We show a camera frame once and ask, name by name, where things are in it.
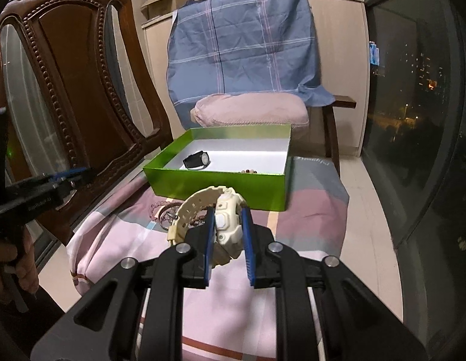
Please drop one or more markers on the carved dark wooden chair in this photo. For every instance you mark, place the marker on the carved dark wooden chair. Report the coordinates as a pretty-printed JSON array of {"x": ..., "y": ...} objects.
[{"x": 65, "y": 42}]

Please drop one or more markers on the person's left hand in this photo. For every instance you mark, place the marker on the person's left hand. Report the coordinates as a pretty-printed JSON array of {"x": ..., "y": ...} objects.
[{"x": 24, "y": 268}]

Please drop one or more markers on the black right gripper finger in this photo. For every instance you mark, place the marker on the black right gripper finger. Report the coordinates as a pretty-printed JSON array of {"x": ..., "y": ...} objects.
[{"x": 72, "y": 186}]

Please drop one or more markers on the dark glass window frame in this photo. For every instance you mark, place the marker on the dark glass window frame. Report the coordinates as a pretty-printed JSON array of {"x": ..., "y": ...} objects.
[{"x": 415, "y": 153}]

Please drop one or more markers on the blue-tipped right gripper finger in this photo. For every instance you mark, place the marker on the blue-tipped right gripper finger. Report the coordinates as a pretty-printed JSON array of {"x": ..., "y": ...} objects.
[{"x": 78, "y": 174}]

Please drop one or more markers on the pink cushion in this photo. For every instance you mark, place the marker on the pink cushion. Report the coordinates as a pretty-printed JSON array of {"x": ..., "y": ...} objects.
[{"x": 269, "y": 108}]

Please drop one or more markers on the green cardboard box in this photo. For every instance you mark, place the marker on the green cardboard box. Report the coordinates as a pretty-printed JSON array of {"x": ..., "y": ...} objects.
[{"x": 252, "y": 159}]

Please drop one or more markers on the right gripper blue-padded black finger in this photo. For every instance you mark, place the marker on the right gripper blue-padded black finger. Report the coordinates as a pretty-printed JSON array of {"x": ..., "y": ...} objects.
[
  {"x": 323, "y": 310},
  {"x": 135, "y": 311}
]

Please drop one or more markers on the black wrist watch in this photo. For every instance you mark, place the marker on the black wrist watch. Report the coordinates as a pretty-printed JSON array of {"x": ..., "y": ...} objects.
[{"x": 198, "y": 160}]

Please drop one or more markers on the pink plaid bed sheet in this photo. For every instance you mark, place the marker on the pink plaid bed sheet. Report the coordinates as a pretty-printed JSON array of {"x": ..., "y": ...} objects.
[{"x": 229, "y": 319}]

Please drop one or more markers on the cream digital watch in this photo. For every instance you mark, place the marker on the cream digital watch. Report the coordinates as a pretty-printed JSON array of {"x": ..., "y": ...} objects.
[{"x": 228, "y": 239}]

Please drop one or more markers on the blue plaid cloth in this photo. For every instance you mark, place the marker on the blue plaid cloth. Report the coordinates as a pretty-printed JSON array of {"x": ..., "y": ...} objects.
[{"x": 242, "y": 46}]

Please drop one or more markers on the silver bangle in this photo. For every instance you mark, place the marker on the silver bangle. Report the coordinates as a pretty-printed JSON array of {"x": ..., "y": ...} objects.
[{"x": 168, "y": 214}]

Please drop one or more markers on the wooden armchair frame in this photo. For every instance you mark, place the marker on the wooden armchair frame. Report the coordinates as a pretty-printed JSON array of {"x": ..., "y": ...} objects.
[{"x": 331, "y": 147}]

